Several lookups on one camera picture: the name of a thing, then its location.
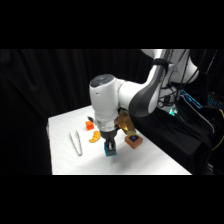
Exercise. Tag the orange toy croissant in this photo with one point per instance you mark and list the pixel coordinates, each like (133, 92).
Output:
(95, 136)

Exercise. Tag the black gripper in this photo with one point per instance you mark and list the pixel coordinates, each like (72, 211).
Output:
(109, 135)

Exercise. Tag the blue cube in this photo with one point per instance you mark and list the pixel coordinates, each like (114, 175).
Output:
(110, 152)

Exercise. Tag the small green light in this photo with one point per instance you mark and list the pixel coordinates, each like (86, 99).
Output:
(172, 111)

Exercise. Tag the wooden block with dark recess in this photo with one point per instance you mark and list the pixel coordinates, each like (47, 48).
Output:
(134, 141)

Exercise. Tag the blue-lit electronic device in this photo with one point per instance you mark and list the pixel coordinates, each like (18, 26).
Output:
(191, 99)

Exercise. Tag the black cloth-covered robot stand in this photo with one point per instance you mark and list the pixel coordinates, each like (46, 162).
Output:
(166, 143)

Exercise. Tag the black curtain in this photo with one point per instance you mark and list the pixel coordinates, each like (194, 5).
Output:
(33, 100)

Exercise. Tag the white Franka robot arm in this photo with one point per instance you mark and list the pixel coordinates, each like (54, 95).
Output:
(103, 96)

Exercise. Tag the cyan-lit electronic device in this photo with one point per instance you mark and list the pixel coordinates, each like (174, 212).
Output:
(215, 100)

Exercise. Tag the orange cube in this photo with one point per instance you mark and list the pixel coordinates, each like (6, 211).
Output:
(89, 125)

